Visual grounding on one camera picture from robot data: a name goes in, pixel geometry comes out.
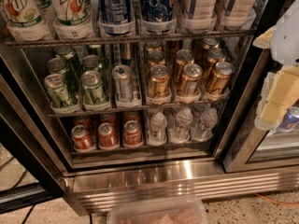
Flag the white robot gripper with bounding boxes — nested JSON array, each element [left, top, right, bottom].
[[253, 0, 299, 131]]

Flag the clear water bottle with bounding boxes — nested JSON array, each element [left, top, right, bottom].
[[192, 108, 218, 142], [149, 112, 167, 146], [170, 107, 192, 144]]

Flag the blue bottle right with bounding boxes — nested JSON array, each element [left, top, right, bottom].
[[140, 0, 175, 35]]

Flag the blue bottle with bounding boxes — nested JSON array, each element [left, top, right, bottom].
[[140, 0, 175, 35], [99, 0, 133, 35]]

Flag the blue bottle left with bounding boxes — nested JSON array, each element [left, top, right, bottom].
[[99, 0, 133, 35]]

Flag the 7up bottle right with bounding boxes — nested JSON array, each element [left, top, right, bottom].
[[52, 0, 93, 40]]

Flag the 7up bottle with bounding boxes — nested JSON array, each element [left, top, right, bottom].
[[52, 0, 93, 40], [1, 0, 49, 41]]

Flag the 7up bottle left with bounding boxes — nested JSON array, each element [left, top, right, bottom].
[[1, 0, 49, 41]]

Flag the fridge glass door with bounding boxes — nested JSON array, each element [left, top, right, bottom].
[[0, 61, 64, 214]]

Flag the gold can front right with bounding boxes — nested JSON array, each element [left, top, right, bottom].
[[205, 62, 235, 95]]

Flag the gold can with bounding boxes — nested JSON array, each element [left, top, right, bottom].
[[148, 65, 170, 98], [177, 63, 203, 97], [205, 62, 235, 95]]

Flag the gold can second row right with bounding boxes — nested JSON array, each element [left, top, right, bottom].
[[203, 48, 226, 79]]

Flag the gold can second row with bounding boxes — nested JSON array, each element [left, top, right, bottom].
[[147, 51, 166, 69], [173, 49, 194, 83], [203, 48, 226, 79]]

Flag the blue can behind glass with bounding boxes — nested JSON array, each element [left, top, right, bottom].
[[278, 106, 299, 133]]

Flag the white carton right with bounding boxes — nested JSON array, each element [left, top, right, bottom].
[[218, 0, 256, 30]]

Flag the gold can front middle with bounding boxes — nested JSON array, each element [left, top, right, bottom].
[[177, 63, 203, 97]]

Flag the gold can second row middle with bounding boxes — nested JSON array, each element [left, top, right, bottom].
[[173, 49, 194, 83]]

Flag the gold can front left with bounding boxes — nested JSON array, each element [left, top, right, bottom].
[[148, 65, 170, 98]]

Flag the gold can second row left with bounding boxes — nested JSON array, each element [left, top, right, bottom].
[[147, 51, 166, 69]]

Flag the silver tall can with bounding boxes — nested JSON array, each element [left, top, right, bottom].
[[112, 64, 133, 103]]

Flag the red soda can front right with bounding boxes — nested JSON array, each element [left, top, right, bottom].
[[124, 120, 142, 147]]

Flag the red soda can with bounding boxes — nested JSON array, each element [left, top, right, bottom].
[[71, 125, 95, 152], [124, 120, 142, 147], [98, 122, 119, 149]]

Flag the red soda can front middle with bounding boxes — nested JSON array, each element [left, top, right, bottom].
[[98, 122, 119, 149]]

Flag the green can front right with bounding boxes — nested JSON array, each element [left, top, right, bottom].
[[80, 70, 108, 105]]

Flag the green can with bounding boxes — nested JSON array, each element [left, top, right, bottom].
[[80, 70, 108, 105], [44, 74, 78, 108]]

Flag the green can second row right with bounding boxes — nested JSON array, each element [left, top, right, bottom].
[[82, 55, 103, 72]]

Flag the green can second row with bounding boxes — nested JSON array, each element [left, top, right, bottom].
[[82, 55, 103, 72], [47, 57, 73, 77]]

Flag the clear plastic container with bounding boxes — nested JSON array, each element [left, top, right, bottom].
[[107, 195, 208, 224]]

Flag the red soda can front left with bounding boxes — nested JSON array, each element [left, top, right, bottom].
[[71, 125, 95, 152]]

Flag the green can front left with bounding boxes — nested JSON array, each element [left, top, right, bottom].
[[44, 74, 78, 108]]

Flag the green can second row left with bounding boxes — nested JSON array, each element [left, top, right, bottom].
[[47, 57, 73, 77]]

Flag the orange cable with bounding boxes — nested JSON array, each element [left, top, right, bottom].
[[255, 193, 299, 207]]

